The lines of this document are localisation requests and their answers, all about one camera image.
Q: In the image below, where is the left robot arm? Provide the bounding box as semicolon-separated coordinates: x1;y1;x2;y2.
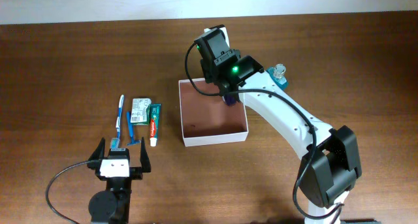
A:
88;139;152;223

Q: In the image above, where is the blue mouthwash bottle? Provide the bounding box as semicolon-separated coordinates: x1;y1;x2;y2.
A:
266;63;288;90

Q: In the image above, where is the green red toothpaste tube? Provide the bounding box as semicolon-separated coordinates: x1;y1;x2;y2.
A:
150;103;161;147

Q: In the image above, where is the blue disposable razor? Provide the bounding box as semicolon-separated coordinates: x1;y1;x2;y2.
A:
126;111;141;146

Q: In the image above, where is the white cardboard box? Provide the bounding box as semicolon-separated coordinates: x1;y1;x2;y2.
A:
178;78;249;147

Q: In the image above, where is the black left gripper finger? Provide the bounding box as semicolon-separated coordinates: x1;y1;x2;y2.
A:
88;138;105;161
140;137;152;168

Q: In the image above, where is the green white soap box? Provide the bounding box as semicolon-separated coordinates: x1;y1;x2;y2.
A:
130;98;152;125

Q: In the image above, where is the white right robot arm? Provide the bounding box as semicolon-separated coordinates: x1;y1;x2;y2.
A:
192;25;362;223

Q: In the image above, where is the blue white toothbrush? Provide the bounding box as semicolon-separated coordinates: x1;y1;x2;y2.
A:
110;95;125;149

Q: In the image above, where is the clear bottle with purple liquid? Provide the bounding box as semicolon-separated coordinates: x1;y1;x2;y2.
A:
222;91;240;106

